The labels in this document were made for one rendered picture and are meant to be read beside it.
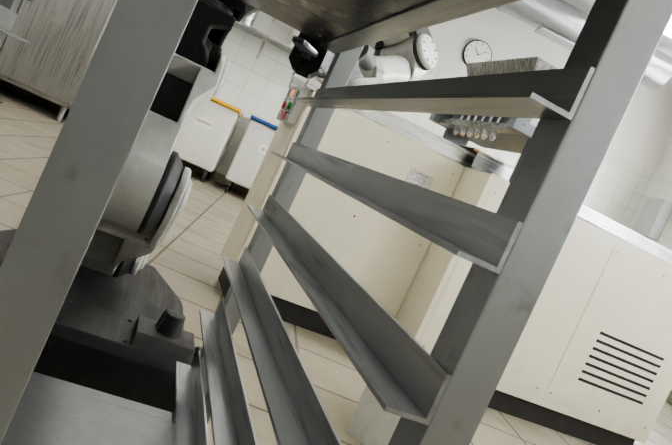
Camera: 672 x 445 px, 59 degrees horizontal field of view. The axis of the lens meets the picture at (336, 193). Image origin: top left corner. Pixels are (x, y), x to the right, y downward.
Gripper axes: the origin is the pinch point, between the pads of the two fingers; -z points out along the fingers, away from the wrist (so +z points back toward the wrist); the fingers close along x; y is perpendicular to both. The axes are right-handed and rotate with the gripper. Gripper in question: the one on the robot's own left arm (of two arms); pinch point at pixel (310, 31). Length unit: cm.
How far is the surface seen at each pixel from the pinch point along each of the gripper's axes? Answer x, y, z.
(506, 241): -17, 36, -53
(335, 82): -5.6, 7.1, 0.1
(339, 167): -17.3, 18.8, -23.4
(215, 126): -26, -214, 426
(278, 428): -37, 28, -43
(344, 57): -1.7, 6.8, -0.1
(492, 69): 51, 14, 175
